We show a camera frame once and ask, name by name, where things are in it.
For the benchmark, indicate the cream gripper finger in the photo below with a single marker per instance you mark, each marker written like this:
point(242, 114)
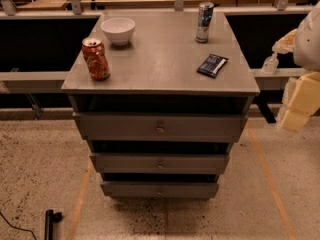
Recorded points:
point(285, 44)

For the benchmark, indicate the blue rxbar blueberry wrapper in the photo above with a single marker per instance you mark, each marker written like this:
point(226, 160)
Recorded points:
point(211, 66)

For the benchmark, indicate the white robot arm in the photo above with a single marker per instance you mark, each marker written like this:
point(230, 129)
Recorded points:
point(304, 43)

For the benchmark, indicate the white bowl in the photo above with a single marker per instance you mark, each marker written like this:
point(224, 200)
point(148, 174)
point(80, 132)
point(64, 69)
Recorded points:
point(118, 30)

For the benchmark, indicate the clear sanitizer pump bottle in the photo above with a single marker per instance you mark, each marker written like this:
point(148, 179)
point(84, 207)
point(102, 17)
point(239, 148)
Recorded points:
point(270, 64)

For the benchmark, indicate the silver blue energy drink can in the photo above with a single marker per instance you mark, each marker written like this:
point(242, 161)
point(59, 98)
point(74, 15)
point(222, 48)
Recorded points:
point(205, 14)

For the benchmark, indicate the grey drawer cabinet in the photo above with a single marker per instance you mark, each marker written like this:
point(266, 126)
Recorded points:
point(156, 73)

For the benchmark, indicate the orange crushed soda can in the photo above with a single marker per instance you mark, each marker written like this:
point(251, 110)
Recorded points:
point(93, 51)

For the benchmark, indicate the top grey drawer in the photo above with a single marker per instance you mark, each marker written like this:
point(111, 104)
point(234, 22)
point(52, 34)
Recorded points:
point(160, 127)

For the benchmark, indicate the grey drawer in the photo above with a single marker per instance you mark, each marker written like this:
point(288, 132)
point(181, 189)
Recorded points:
point(152, 163)
point(160, 127)
point(165, 190)

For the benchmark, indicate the middle grey drawer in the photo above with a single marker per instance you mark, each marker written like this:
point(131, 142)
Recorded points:
point(152, 163)

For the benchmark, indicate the bottom grey drawer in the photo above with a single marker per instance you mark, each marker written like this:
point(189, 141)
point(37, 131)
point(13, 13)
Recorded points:
point(165, 190)

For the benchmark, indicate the black floor bracket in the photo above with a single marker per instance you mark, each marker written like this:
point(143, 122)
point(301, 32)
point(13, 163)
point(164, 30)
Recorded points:
point(51, 217)

